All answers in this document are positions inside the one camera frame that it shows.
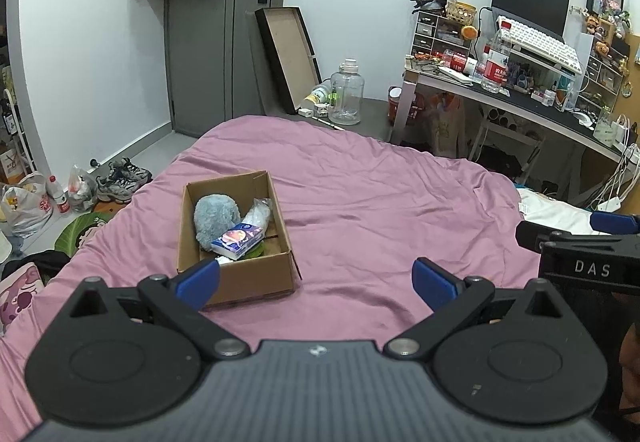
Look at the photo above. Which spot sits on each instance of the grey desk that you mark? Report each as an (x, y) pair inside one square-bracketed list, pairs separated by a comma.
[(525, 105)]

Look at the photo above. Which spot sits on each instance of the white chair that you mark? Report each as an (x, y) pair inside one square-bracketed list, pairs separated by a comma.
[(505, 147)]

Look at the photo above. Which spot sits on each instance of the clear plastic bag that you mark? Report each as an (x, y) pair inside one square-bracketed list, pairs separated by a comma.
[(82, 189), (257, 213)]

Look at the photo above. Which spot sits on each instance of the desktop drawer organizer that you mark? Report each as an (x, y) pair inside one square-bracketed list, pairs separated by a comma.
[(440, 33)]

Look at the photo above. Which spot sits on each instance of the wicker basket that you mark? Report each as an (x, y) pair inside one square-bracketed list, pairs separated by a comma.
[(461, 12)]

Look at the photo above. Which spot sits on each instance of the tall red label water bottle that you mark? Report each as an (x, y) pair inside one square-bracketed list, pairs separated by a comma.
[(496, 62)]

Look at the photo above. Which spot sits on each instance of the grey sneaker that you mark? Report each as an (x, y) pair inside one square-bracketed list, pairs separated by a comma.
[(135, 170), (115, 188)]

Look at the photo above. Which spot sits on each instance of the storage shelf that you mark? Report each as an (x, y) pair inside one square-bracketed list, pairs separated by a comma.
[(12, 97)]

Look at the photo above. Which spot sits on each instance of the thin white stick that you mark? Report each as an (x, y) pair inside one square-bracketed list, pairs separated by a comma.
[(330, 123)]

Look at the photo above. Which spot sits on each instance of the black cloth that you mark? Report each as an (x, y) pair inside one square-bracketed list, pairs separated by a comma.
[(47, 259)]

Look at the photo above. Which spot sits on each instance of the brown cardboard box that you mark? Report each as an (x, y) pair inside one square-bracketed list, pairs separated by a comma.
[(250, 277)]

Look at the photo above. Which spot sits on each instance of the black flat box lid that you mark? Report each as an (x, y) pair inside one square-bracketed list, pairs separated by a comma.
[(290, 52)]

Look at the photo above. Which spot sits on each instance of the white cubby shelf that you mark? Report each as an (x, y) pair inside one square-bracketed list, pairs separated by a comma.
[(605, 70)]

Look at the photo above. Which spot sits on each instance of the pink bed sheet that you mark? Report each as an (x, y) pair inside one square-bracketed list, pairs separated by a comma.
[(375, 202)]

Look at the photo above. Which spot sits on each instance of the cardboard tubes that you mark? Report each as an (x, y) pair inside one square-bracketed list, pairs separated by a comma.
[(507, 118)]

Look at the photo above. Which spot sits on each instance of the white remote control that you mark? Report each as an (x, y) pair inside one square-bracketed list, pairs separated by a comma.
[(455, 75)]

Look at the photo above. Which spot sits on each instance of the white cloth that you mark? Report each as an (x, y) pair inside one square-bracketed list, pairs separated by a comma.
[(555, 212)]

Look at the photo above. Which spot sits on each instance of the beige tote bag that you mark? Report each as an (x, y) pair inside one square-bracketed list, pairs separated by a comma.
[(445, 125)]

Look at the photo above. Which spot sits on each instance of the yellow label bottle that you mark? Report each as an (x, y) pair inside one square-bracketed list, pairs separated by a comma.
[(319, 96)]

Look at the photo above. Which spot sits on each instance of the green floor mat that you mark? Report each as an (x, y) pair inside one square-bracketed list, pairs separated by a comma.
[(82, 232)]

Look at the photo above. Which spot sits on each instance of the grey door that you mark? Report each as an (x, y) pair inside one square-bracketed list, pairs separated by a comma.
[(200, 62)]

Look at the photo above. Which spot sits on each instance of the pink printed pillow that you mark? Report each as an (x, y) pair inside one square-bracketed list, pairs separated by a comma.
[(17, 297)]

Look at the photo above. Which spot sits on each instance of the red bin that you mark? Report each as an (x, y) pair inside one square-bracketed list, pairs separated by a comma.
[(400, 107)]

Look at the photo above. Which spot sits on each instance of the small white box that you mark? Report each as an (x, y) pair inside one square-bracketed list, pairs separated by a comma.
[(320, 110), (305, 113)]

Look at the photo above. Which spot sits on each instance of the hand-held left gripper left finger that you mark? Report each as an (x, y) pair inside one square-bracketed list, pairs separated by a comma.
[(197, 279)]

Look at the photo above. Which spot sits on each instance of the green soft item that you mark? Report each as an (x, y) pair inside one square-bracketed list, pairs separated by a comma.
[(256, 251)]

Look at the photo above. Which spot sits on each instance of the clear large water jug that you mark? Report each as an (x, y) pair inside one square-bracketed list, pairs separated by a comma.
[(346, 95)]

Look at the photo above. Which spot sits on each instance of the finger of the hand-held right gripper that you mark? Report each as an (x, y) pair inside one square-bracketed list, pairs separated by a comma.
[(535, 234), (615, 222)]

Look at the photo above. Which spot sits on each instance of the white keyboard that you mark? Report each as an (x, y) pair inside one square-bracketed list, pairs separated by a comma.
[(540, 45)]

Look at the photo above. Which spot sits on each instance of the lying red label bottle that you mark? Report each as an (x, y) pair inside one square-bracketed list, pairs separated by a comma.
[(460, 62)]

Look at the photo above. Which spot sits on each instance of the orange plush ball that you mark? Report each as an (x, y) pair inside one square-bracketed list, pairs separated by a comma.
[(469, 32)]

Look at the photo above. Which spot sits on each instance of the blue printed tissue pack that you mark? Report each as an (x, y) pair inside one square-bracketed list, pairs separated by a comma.
[(237, 241)]

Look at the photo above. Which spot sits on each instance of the small red label water bottle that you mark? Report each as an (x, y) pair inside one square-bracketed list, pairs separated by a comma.
[(59, 194)]

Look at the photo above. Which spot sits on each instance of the white plastic shopping bag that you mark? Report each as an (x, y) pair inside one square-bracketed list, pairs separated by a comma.
[(25, 209)]

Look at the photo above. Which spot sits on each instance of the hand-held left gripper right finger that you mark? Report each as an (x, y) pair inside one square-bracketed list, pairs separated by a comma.
[(435, 282)]

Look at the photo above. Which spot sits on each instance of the blue fluffy plush toy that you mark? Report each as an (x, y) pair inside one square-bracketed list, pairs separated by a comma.
[(216, 219)]

